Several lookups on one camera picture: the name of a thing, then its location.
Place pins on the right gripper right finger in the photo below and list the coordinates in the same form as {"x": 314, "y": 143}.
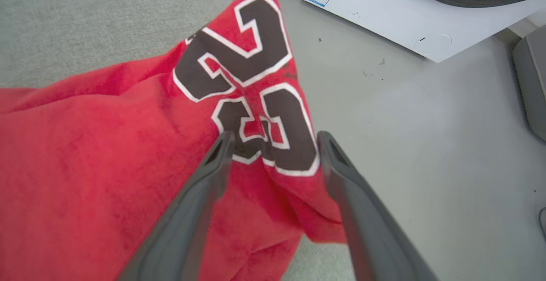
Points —
{"x": 371, "y": 238}

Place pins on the white washing machine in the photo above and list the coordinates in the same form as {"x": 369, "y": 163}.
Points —
{"x": 384, "y": 16}

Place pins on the grey rounded plastic object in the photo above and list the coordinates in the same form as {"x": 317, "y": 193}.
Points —
{"x": 533, "y": 85}

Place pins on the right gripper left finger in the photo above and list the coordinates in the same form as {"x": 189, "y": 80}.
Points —
{"x": 187, "y": 230}

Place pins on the red basketball jersey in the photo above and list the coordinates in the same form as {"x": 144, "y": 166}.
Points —
{"x": 85, "y": 166}

